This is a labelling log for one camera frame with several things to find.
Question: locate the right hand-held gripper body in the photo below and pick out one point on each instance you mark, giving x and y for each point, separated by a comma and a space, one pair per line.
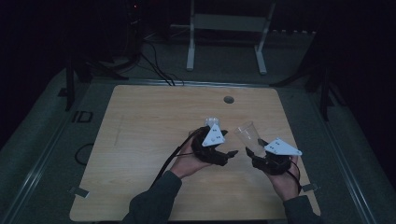
274, 165

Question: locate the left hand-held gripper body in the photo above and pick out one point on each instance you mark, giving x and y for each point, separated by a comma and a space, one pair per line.
207, 154

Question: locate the single clear plastic cup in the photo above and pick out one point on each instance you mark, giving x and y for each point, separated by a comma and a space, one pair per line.
249, 137

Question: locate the person's left hand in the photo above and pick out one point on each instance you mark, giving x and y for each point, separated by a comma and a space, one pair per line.
188, 165

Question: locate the person's right hand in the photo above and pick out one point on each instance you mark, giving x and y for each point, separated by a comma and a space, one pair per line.
286, 185

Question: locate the round table grommet hole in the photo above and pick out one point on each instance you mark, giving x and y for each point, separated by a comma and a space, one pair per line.
229, 99

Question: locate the grey tape piece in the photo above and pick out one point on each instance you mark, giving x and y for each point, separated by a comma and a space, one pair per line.
79, 192
310, 187

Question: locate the black metal stand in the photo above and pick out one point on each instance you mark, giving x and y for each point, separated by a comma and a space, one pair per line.
325, 93

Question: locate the white metal stand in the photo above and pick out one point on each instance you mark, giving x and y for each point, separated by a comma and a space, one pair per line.
229, 22

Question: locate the white power strip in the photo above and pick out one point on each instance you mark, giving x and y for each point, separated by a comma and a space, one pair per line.
292, 31

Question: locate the dark computer tower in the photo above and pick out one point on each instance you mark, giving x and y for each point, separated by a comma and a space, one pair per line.
134, 28

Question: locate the black tripod stand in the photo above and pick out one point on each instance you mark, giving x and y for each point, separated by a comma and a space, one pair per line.
70, 84

